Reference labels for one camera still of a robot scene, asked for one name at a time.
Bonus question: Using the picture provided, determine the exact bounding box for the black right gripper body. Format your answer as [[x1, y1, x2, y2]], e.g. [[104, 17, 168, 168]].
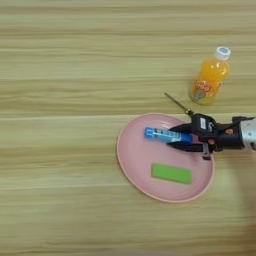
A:
[[198, 115, 256, 161]]

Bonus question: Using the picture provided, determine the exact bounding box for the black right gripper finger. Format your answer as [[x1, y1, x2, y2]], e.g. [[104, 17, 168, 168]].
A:
[[169, 122, 195, 135], [166, 141, 205, 154]]

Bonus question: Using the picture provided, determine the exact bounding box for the blue glue stick tube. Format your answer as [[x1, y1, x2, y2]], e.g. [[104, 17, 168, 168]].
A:
[[143, 126, 194, 144]]

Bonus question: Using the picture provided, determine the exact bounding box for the green rectangular block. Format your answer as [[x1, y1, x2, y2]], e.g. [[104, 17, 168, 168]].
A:
[[150, 162, 193, 185]]

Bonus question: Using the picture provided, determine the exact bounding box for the orange juice bottle white cap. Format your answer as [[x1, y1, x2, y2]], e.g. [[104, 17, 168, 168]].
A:
[[189, 45, 232, 106]]

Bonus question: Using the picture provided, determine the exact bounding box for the small black box white label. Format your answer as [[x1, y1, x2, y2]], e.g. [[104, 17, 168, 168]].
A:
[[190, 113, 218, 136]]

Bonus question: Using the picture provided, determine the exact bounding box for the pink round plate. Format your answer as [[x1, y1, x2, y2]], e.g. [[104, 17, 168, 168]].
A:
[[116, 112, 215, 204]]

